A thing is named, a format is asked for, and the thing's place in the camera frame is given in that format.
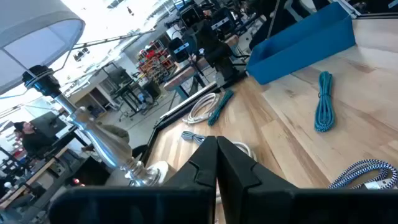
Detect blue plastic bin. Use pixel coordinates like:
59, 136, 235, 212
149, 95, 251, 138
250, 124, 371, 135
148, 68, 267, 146
246, 1, 356, 85

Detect thin teal cable bundle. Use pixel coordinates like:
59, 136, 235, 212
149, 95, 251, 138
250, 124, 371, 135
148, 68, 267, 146
207, 89, 234, 127

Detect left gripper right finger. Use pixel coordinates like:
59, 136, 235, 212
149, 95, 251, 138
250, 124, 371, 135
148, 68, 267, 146
216, 136, 398, 224

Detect dark computer monitor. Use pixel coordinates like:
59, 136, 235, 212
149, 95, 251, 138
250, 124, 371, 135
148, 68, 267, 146
29, 111, 68, 139

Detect grey striped cable bundle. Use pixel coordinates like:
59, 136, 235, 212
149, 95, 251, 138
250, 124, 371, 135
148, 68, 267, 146
180, 130, 208, 146

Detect silver table lamp white shade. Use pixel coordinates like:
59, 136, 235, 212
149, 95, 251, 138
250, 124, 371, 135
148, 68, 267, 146
0, 0, 170, 187

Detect black white braided cable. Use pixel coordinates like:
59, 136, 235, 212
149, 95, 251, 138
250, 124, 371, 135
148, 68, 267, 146
328, 159, 398, 190

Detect thick teal braided cable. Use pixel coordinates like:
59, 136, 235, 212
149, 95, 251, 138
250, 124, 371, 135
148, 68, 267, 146
313, 70, 336, 133

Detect dark workstation desk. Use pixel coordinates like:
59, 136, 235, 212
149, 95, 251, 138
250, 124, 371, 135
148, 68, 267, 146
102, 63, 162, 116

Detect shelf with coloured bins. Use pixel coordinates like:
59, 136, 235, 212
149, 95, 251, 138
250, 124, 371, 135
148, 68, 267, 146
136, 40, 175, 83

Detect white cable coil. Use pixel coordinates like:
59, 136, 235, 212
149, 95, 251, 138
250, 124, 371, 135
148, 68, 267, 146
182, 92, 221, 125
231, 141, 257, 161

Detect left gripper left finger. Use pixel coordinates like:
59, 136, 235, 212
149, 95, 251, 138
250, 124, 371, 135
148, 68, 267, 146
49, 135, 218, 224

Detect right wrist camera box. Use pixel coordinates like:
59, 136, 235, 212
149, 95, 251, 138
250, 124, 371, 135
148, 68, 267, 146
167, 37, 191, 63

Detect wooden workbench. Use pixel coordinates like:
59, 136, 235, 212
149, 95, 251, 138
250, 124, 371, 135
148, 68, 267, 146
163, 34, 240, 100

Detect person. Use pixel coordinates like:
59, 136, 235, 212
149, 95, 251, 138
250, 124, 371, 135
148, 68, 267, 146
12, 121, 57, 159

